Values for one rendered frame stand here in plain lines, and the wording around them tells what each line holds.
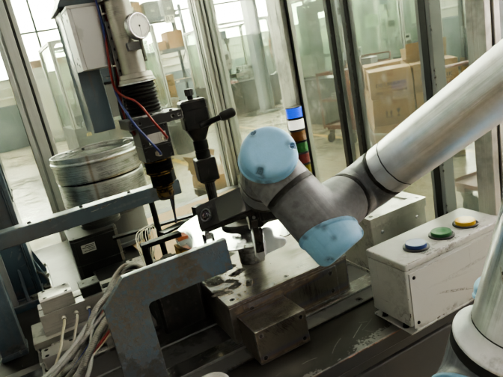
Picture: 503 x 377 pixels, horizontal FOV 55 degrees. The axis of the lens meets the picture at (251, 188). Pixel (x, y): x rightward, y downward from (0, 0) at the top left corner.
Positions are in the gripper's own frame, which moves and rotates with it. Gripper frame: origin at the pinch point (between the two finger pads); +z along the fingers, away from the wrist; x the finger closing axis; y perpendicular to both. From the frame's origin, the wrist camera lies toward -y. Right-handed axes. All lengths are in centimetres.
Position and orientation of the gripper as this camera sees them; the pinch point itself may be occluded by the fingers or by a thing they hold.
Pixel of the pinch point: (249, 224)
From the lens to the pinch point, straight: 93.6
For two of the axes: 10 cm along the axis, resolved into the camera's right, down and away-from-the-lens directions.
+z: -0.1, 3.2, 9.5
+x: -2.4, -9.2, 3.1
